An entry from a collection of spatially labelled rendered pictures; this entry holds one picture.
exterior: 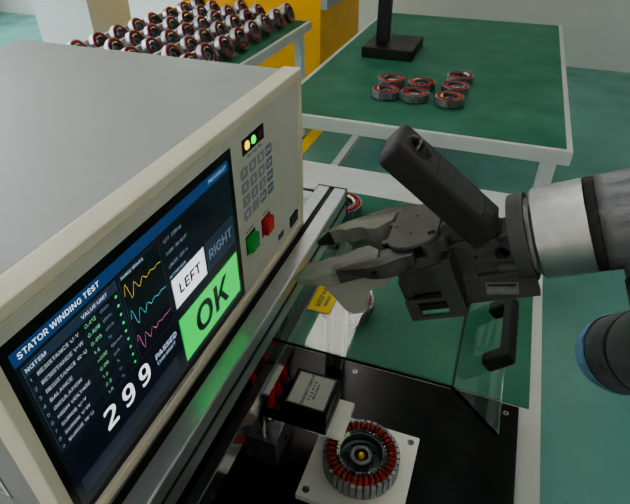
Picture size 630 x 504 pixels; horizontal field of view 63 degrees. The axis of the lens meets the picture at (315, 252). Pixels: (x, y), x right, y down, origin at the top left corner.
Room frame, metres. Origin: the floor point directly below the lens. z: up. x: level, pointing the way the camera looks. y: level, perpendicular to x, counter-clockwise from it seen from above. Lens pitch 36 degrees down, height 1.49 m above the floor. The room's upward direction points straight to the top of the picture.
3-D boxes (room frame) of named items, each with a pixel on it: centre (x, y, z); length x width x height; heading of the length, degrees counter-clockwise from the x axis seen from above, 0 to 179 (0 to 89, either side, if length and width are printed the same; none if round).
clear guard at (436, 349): (0.50, -0.08, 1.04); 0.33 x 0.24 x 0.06; 70
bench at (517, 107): (2.62, -0.65, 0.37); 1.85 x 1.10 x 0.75; 160
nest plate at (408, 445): (0.43, -0.07, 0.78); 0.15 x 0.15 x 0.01; 70
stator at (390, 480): (0.43, -0.07, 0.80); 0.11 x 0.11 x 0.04
